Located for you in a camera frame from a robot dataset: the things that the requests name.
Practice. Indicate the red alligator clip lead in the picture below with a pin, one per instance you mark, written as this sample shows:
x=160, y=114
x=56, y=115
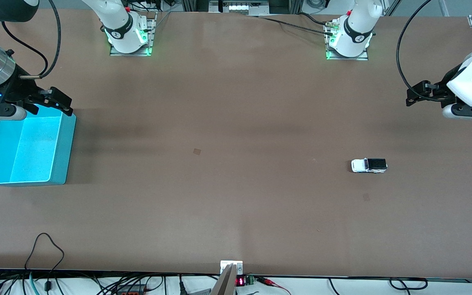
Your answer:
x=268, y=281

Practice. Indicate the black power plug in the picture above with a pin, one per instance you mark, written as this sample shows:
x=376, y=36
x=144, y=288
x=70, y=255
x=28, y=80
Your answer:
x=182, y=287

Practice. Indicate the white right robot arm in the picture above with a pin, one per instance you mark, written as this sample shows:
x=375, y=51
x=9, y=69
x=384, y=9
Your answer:
x=117, y=20

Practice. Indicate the teal plastic bin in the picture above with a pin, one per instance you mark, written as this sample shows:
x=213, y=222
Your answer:
x=31, y=151

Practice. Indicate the white jeep toy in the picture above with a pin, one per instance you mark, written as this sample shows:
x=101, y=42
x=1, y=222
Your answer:
x=367, y=165

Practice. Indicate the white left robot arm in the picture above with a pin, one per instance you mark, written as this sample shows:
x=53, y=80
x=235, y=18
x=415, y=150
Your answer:
x=357, y=28

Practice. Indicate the green terminal block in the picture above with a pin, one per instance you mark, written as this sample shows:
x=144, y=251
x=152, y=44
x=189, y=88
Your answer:
x=250, y=280

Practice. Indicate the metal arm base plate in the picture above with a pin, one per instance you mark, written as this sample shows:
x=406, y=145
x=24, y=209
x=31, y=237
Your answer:
x=347, y=58
x=150, y=41

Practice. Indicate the red digit display module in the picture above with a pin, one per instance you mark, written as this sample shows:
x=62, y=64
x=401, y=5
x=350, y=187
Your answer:
x=240, y=281

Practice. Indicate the brown tape patch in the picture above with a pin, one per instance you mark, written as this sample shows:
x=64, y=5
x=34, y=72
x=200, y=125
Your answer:
x=197, y=151

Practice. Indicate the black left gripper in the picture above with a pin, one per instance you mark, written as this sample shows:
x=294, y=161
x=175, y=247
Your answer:
x=442, y=85

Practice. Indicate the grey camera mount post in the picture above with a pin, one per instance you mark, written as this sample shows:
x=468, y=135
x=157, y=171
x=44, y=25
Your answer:
x=224, y=282

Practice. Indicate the grey control box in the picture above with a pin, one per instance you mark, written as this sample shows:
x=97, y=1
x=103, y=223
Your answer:
x=239, y=6

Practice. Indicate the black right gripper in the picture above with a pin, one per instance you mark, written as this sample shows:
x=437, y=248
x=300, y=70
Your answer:
x=19, y=91

